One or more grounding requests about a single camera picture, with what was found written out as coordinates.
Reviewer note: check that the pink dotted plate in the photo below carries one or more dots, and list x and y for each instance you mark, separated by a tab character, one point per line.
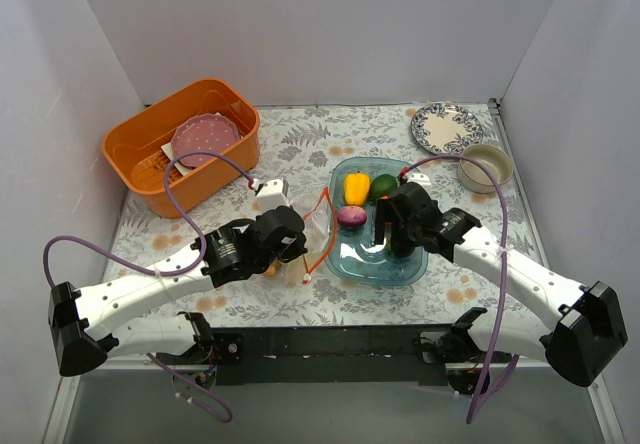
209	132

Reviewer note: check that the clear zip top bag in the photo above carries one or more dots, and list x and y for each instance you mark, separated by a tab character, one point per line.
318	214

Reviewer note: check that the blue floral plate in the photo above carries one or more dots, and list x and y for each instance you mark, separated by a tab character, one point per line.
445	128

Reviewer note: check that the orange plastic bin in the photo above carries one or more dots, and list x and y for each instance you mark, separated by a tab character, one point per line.
135	148

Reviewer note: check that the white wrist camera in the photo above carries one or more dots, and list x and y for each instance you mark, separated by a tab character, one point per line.
272	194
415	176

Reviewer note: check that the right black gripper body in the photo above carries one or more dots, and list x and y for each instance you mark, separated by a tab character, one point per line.
392	221

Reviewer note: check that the white card in bin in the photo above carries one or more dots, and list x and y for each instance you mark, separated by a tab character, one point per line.
168	152

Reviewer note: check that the floral table mat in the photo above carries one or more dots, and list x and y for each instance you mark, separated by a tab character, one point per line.
304	145

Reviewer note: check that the teal glass tray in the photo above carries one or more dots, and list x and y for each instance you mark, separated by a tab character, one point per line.
355	256

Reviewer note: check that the yellow bell pepper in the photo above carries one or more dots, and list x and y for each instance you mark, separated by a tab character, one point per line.
356	188

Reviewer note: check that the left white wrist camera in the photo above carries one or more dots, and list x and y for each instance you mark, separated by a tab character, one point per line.
272	194

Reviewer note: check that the beige ceramic bowl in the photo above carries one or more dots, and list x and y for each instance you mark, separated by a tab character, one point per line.
480	157

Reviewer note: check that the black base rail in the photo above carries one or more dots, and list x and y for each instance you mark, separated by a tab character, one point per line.
331	354

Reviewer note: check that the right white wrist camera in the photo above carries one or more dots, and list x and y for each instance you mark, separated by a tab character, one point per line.
415	176

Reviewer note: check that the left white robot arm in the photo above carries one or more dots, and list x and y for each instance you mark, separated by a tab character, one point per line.
91	324

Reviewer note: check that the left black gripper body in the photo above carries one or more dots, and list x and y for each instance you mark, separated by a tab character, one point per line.
293	246

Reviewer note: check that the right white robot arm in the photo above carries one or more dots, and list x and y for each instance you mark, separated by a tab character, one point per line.
580	328

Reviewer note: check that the purple onion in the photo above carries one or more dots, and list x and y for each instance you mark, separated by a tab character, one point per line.
351	217

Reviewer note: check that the orange ginger root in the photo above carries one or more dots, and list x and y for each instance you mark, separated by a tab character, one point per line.
273	269

